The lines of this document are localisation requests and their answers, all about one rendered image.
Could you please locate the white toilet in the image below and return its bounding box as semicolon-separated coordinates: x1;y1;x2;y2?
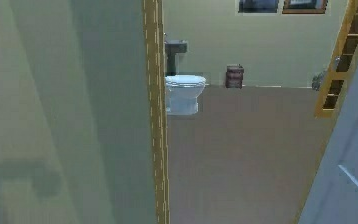
164;74;207;116

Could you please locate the dark red bin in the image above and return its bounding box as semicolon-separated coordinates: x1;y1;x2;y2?
225;64;245;89

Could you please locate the dark framed picture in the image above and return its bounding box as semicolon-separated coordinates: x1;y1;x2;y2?
238;0;280;14

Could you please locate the small grey green object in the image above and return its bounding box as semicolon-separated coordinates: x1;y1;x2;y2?
311;71;327;92

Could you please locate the brown framed picture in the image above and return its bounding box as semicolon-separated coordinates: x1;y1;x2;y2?
281;0;329;15

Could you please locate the yellow wooden room door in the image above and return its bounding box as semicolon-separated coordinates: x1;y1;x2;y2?
314;0;358;120

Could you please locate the yellow door frame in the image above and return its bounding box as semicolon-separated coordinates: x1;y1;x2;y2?
142;0;171;224

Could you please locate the dark grey pedestal sink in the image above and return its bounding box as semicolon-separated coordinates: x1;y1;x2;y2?
164;32;189;77

